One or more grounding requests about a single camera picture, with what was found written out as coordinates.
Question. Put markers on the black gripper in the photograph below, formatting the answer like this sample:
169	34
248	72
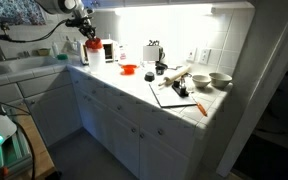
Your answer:
86	25

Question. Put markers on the red jar lid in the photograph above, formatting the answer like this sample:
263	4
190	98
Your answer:
94	44

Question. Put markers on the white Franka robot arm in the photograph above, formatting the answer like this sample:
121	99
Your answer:
60	6

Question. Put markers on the white plastic jar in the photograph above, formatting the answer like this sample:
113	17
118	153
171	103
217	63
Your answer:
96	60

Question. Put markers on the green round lid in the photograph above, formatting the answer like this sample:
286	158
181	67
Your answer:
62	57

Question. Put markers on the white toaster oven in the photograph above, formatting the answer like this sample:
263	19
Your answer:
110	50

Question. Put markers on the white bottle red label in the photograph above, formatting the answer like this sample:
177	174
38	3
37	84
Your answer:
122	53

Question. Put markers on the white soap bottle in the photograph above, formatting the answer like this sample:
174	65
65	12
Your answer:
54	49

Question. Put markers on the yellow sponge dish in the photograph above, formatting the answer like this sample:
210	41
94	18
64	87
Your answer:
43	52

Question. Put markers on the orange measuring cup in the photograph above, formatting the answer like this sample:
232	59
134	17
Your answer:
129	69

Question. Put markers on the white upper cabinets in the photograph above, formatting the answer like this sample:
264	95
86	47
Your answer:
134	2

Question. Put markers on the black alarm clock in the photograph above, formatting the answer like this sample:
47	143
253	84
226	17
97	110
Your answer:
153	52

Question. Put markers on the small black measuring cup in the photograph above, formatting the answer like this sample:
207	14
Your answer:
149	76

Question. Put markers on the under-cabinet light strip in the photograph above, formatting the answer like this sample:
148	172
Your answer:
164	8

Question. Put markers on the white kitchen sink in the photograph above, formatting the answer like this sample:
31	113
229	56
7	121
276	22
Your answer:
17	65

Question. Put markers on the floral curtain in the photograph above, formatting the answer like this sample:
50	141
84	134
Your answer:
14	11

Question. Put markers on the white sink base cabinet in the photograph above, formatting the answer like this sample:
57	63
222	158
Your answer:
47	106

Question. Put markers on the wooden rolling pin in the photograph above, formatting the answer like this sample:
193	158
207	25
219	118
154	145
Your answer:
175	75

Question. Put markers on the dark cutting board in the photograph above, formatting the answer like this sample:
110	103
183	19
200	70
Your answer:
170	97

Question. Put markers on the black pepper grinder set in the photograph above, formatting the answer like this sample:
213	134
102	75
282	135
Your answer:
181	87

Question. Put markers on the white counter base cabinet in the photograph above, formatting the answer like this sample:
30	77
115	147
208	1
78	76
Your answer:
134	133

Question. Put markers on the small ceramic bowl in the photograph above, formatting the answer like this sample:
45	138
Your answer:
201	81

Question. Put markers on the wooden table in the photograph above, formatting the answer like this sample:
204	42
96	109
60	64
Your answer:
34	146

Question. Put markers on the large ceramic bowl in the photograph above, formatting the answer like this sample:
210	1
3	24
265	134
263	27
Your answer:
220	79

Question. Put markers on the red stop button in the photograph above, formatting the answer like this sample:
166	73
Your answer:
2	172

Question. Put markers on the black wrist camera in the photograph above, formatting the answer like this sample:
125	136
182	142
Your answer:
72	22

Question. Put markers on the white wall switch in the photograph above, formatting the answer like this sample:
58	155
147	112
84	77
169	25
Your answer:
191	54

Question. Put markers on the white wall outlet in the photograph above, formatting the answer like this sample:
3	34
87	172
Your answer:
204	56

